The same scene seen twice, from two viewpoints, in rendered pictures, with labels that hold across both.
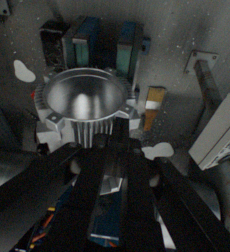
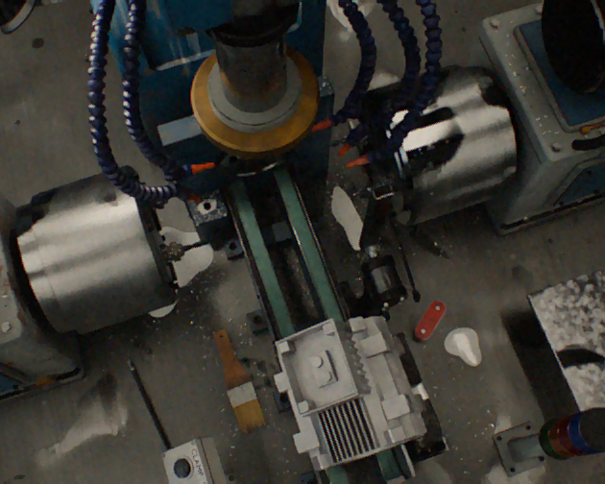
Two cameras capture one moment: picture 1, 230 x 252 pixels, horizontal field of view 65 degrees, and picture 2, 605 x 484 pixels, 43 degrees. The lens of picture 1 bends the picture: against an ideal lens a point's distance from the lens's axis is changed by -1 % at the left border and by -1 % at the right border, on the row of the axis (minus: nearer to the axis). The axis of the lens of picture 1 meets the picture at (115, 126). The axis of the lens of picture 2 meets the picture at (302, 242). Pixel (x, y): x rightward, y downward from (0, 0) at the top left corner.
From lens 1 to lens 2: 1.02 m
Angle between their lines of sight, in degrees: 31
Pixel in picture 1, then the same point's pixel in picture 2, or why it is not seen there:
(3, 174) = (450, 204)
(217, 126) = not seen: outside the picture
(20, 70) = (470, 347)
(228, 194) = (48, 350)
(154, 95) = (251, 415)
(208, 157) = (205, 464)
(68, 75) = not seen: hidden behind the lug
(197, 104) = (175, 432)
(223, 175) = (60, 358)
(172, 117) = (193, 383)
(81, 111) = not seen: hidden behind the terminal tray
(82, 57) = (386, 458)
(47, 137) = (398, 406)
